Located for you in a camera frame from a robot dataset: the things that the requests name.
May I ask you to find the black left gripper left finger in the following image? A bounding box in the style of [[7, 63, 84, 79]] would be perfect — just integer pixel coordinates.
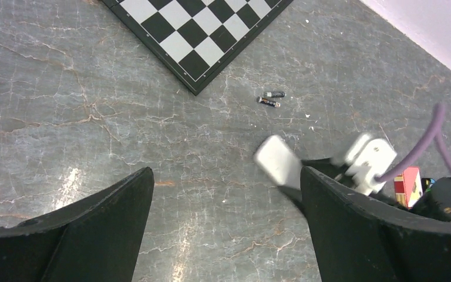
[[0, 167, 154, 281]]

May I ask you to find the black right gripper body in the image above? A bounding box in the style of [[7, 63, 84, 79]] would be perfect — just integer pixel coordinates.
[[278, 158, 354, 214]]

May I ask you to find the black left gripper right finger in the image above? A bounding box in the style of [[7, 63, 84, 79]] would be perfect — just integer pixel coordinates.
[[300, 167, 451, 281]]

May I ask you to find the white remote with dark buttons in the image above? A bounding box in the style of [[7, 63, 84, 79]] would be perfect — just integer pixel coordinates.
[[253, 135, 302, 190]]

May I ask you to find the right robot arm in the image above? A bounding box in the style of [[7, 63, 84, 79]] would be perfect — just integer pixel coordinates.
[[277, 158, 451, 223]]

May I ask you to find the red playing card box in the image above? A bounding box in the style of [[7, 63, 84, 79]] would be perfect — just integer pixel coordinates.
[[393, 166, 423, 209]]

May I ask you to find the blue owl figurine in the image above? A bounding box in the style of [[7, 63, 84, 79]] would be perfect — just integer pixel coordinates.
[[421, 178, 436, 193]]

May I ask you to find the black silver battery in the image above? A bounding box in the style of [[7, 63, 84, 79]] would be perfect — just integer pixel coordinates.
[[264, 91, 285, 98]]

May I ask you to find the black grey battery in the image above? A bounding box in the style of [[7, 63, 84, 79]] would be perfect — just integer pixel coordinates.
[[256, 97, 281, 108]]

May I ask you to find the black white chessboard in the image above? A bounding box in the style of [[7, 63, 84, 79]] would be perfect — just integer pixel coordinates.
[[103, 0, 292, 95]]

